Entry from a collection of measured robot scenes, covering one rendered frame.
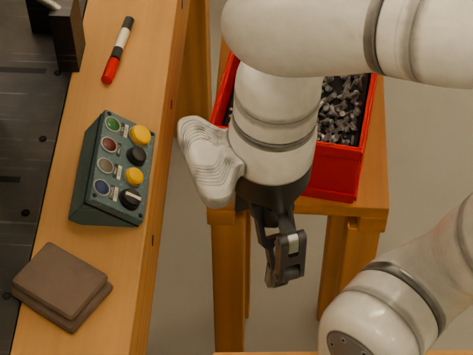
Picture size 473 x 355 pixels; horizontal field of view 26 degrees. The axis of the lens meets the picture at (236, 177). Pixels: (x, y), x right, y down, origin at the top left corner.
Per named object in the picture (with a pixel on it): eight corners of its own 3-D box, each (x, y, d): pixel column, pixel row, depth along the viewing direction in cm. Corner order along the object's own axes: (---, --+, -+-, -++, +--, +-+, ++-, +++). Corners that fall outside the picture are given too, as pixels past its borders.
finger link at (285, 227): (263, 203, 90) (261, 218, 92) (281, 245, 88) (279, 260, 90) (288, 196, 91) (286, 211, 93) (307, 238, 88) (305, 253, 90)
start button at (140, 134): (148, 133, 137) (153, 129, 137) (146, 149, 136) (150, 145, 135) (130, 124, 136) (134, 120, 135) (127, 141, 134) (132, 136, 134)
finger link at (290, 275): (272, 251, 93) (268, 279, 97) (284, 277, 91) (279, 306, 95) (288, 246, 93) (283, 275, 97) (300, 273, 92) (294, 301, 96)
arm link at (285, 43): (196, 0, 72) (367, 31, 64) (263, -66, 76) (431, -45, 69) (220, 79, 76) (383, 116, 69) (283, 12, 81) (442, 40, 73)
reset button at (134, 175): (141, 175, 133) (146, 170, 132) (139, 189, 131) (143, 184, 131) (125, 167, 132) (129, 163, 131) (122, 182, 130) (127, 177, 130)
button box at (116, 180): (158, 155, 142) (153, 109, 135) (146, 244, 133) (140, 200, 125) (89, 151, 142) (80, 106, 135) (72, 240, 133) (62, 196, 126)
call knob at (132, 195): (139, 196, 131) (143, 191, 130) (136, 212, 129) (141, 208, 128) (121, 187, 130) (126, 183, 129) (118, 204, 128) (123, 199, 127)
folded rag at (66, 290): (115, 289, 124) (113, 276, 122) (72, 337, 120) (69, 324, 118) (53, 250, 128) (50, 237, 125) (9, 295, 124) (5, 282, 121)
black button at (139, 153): (144, 153, 135) (148, 149, 134) (142, 167, 133) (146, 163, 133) (128, 146, 134) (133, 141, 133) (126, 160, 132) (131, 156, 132)
